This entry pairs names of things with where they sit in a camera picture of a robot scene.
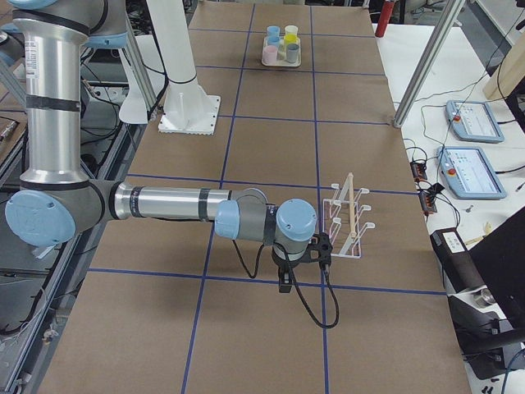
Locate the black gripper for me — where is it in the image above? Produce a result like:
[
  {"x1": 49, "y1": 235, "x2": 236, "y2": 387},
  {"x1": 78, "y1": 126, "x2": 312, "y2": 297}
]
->
[{"x1": 272, "y1": 248, "x2": 293, "y2": 293}]

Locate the yellow cup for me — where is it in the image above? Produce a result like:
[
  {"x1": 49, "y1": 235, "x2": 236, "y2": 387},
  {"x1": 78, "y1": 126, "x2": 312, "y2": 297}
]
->
[{"x1": 283, "y1": 34, "x2": 297, "y2": 51}]

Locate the pale green cup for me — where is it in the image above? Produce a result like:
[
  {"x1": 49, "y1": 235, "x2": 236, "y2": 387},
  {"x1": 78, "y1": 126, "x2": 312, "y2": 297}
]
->
[{"x1": 285, "y1": 25, "x2": 299, "y2": 35}]

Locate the pink cup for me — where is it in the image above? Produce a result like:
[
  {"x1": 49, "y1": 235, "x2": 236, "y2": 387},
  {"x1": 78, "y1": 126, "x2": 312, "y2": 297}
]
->
[{"x1": 262, "y1": 45, "x2": 278, "y2": 66}]

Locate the grey cup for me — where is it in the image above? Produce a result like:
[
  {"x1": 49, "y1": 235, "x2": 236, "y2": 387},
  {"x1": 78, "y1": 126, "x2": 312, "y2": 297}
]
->
[{"x1": 285, "y1": 43, "x2": 300, "y2": 64}]

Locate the light blue cup near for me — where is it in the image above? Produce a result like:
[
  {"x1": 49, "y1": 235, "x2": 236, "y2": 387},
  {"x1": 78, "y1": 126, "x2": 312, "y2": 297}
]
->
[{"x1": 267, "y1": 35, "x2": 281, "y2": 48}]

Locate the light blue cup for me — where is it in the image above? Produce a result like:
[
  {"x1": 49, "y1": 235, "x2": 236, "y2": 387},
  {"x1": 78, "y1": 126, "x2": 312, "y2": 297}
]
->
[
  {"x1": 267, "y1": 35, "x2": 281, "y2": 48},
  {"x1": 267, "y1": 25, "x2": 281, "y2": 38}
]

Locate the light blue cup far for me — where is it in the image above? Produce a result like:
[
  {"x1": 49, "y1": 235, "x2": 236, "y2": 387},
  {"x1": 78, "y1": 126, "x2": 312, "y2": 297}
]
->
[{"x1": 267, "y1": 25, "x2": 281, "y2": 38}]

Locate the cream plastic tray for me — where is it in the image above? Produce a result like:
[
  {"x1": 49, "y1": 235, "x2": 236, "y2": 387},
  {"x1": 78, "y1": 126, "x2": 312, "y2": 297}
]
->
[{"x1": 261, "y1": 35, "x2": 302, "y2": 67}]

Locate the teach pendant near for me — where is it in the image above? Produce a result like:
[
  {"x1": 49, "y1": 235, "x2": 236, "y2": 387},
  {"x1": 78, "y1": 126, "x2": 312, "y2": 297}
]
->
[{"x1": 436, "y1": 146, "x2": 507, "y2": 200}]

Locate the teach pendant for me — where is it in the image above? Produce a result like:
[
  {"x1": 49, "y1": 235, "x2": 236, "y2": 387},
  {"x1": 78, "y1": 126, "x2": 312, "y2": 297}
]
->
[
  {"x1": 436, "y1": 146, "x2": 507, "y2": 200},
  {"x1": 445, "y1": 100, "x2": 504, "y2": 144}
]

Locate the teach pendant far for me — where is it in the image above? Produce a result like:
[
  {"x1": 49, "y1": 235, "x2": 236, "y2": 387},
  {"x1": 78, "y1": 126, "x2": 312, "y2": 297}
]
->
[{"x1": 445, "y1": 100, "x2": 504, "y2": 144}]

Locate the red bottle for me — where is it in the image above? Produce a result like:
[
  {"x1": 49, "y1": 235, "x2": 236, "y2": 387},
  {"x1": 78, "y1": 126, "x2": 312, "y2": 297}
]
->
[{"x1": 375, "y1": 0, "x2": 395, "y2": 38}]

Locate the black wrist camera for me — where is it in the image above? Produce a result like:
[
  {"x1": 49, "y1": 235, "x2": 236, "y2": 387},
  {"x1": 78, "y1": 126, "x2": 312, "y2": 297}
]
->
[{"x1": 308, "y1": 232, "x2": 333, "y2": 269}]

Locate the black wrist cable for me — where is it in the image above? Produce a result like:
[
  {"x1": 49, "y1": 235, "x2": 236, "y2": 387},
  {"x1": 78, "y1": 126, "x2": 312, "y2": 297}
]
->
[{"x1": 231, "y1": 240, "x2": 340, "y2": 329}]

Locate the white wire cup rack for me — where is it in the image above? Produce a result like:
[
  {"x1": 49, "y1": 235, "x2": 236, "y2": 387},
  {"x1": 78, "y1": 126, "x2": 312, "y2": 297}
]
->
[{"x1": 322, "y1": 172, "x2": 376, "y2": 259}]

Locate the white pedestal column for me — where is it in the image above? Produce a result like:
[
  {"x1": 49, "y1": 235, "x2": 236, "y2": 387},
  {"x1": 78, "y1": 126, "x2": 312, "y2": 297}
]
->
[{"x1": 147, "y1": 0, "x2": 221, "y2": 135}]

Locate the aluminium frame post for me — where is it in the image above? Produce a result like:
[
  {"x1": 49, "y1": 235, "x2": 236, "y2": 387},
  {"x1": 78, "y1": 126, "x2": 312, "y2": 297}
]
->
[{"x1": 393, "y1": 0, "x2": 466, "y2": 128}]

